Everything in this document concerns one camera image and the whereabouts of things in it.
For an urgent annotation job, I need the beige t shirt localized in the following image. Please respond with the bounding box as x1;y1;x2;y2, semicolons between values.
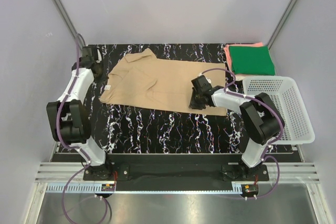
99;48;227;116

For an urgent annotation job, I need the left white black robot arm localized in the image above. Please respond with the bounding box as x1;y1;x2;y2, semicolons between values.
46;46;113;180

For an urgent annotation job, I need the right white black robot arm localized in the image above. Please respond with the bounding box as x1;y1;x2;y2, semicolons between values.
190;75;285;180

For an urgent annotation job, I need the cream folded t shirt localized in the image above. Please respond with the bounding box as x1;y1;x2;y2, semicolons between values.
233;74;249;81

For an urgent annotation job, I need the pink folded t shirt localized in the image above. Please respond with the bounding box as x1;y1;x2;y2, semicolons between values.
224;42;264;72

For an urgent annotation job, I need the green folded t shirt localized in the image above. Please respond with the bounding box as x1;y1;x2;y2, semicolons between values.
229;46;275;76

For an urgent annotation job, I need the white plastic mesh basket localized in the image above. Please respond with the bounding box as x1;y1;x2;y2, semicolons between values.
243;76;315;145

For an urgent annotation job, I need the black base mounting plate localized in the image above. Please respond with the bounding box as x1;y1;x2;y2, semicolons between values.
51;153;300;192

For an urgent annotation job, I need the right small circuit board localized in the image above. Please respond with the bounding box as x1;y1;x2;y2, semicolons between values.
244;185;259;193

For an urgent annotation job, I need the small circuit board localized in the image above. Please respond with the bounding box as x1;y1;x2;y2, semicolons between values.
101;183;116;191
244;185;259;193

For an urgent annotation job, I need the left small circuit board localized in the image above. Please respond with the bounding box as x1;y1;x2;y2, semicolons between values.
101;183;116;191

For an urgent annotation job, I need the left aluminium frame post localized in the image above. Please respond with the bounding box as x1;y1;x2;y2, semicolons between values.
52;0;84;47

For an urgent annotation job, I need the aluminium frame post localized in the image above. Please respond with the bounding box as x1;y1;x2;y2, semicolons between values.
52;0;84;47
267;0;298;49

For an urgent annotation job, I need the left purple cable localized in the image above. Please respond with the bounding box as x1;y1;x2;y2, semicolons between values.
57;33;112;223

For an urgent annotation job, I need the grey slotted cable duct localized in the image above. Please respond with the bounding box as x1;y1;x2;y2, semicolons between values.
46;182;244;195

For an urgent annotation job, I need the aluminium rail profile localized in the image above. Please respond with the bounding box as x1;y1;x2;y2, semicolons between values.
35;162;87;183

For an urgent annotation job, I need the right aluminium frame post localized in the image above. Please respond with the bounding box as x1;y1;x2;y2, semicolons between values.
267;0;298;49

